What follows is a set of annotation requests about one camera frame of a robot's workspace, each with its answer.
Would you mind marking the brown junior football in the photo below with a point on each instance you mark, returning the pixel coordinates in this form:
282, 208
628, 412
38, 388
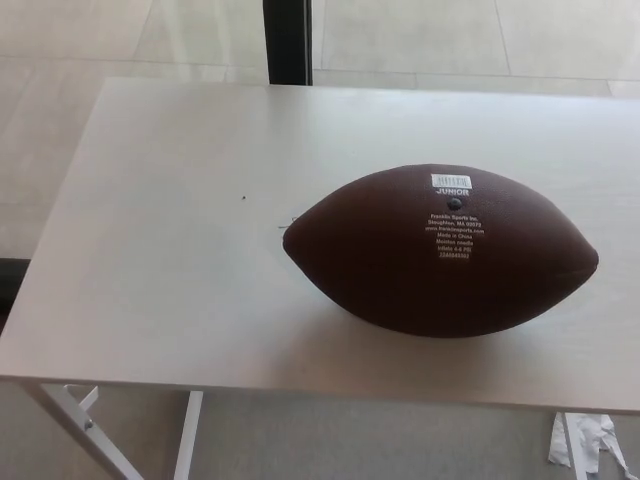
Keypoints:
400, 260

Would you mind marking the white crumpled paper scrap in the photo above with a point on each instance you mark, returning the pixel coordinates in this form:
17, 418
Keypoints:
560, 442

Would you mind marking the black vertical post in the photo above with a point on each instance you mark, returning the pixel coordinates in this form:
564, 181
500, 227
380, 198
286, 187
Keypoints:
290, 40

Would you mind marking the white metal table frame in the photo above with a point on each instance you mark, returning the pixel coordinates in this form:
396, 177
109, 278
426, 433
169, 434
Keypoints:
189, 435

